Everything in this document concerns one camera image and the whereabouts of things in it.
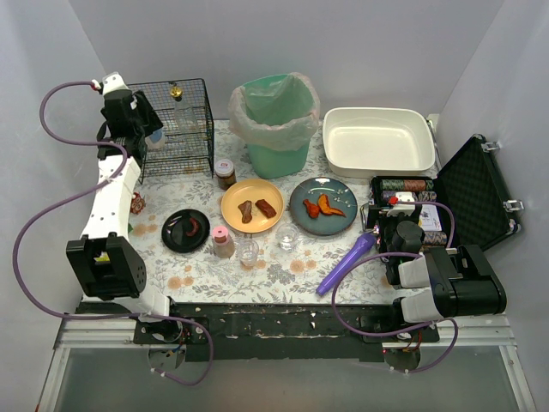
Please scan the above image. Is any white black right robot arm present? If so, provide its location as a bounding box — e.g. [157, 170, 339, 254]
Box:
[360, 192, 508, 324]

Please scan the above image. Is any floral table mat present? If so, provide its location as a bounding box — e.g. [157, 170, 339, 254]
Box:
[129, 121, 425, 305]

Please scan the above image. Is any playing card deck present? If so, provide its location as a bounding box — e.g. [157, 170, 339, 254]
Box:
[419, 204, 442, 232]

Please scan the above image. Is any brown meat piece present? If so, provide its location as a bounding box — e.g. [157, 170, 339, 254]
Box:
[256, 199, 277, 219]
[238, 200, 252, 224]

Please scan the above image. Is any green blue chip stack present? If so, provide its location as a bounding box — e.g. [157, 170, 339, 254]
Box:
[381, 179, 406, 191]

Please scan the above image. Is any red owl toy block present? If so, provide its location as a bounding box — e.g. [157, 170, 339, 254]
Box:
[130, 192, 146, 215]

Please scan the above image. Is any clear jar blue label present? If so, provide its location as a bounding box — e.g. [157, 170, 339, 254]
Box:
[145, 128, 166, 150]

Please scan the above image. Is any black wire cage rack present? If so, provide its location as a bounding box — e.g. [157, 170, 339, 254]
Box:
[129, 78, 214, 180]

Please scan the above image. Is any brown meat piece right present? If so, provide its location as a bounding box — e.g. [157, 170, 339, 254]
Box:
[256, 199, 277, 219]

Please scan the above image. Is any red chili pepper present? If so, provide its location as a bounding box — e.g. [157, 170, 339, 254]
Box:
[185, 217, 200, 237]

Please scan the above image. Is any pink lid spice jar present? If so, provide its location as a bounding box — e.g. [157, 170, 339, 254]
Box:
[212, 226, 235, 258]

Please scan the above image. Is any blue glazed ceramic plate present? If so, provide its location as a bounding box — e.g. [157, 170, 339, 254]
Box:
[289, 177, 358, 236]

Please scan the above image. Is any clear cup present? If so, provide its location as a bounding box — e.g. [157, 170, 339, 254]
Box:
[237, 239, 259, 267]
[275, 224, 299, 251]

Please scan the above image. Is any pink bin liner bag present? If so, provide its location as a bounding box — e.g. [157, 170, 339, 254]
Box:
[228, 72, 320, 151]

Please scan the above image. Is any glass bottle gold cap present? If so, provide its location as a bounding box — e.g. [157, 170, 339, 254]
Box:
[170, 82, 199, 134]

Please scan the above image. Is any purple toy microphone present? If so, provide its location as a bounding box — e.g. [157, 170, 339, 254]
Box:
[316, 233, 376, 296]

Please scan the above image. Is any orange chicken wing right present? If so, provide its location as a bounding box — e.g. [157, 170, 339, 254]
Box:
[317, 194, 346, 217]

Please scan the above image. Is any black poker chip case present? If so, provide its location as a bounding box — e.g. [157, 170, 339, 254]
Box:
[360, 134, 523, 251]

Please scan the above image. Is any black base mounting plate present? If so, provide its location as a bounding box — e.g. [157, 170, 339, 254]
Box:
[76, 301, 443, 364]

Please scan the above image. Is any black small plate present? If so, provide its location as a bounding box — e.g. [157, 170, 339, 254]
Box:
[161, 209, 210, 253]

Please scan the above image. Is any purple grey chip stack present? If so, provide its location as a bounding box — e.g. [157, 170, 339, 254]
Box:
[382, 191, 398, 204]

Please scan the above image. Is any brown meat piece left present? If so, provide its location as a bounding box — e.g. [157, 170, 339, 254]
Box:
[238, 200, 252, 224]

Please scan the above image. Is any orange chicken wing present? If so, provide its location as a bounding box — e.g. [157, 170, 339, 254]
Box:
[317, 194, 346, 217]
[303, 199, 321, 219]

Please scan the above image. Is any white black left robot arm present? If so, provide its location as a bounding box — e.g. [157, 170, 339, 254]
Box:
[66, 72, 170, 316]

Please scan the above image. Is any orange chicken wing left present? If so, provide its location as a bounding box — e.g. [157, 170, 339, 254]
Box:
[303, 199, 321, 219]

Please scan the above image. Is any brown jar white lid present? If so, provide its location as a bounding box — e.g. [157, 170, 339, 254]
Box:
[214, 159, 237, 191]

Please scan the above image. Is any green trash bin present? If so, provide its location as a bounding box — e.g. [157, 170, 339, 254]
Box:
[240, 72, 319, 179]

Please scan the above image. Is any red tan chip stack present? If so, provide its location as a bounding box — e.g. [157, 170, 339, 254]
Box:
[403, 179, 434, 192]

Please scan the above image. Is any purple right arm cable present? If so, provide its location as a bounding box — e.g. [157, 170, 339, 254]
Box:
[331, 201, 460, 373]

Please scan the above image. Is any white rectangular basin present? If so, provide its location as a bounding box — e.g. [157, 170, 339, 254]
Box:
[322, 107, 436, 179]

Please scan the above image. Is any yellow plastic plate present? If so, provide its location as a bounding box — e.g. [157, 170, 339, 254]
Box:
[220, 179, 285, 234]

